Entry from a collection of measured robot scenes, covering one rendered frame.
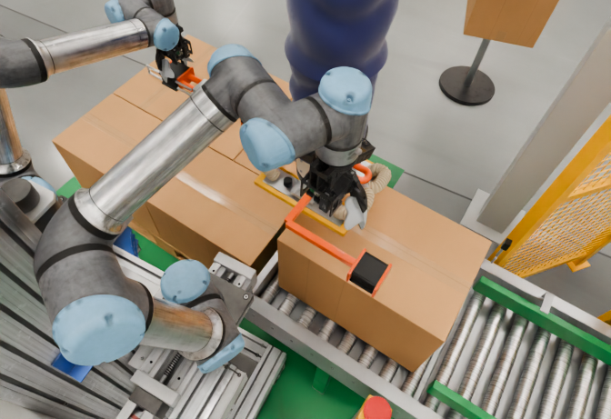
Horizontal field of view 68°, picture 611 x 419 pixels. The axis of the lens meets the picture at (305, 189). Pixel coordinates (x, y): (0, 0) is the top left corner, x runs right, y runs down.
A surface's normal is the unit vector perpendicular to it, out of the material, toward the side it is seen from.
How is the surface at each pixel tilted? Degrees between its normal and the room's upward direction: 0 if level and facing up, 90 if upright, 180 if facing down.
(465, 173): 0
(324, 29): 76
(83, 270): 16
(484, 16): 90
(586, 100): 90
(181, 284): 7
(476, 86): 0
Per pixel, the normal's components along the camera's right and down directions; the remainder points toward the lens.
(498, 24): -0.26, 0.80
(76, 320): -0.18, -0.38
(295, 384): 0.04, -0.56
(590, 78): -0.54, 0.69
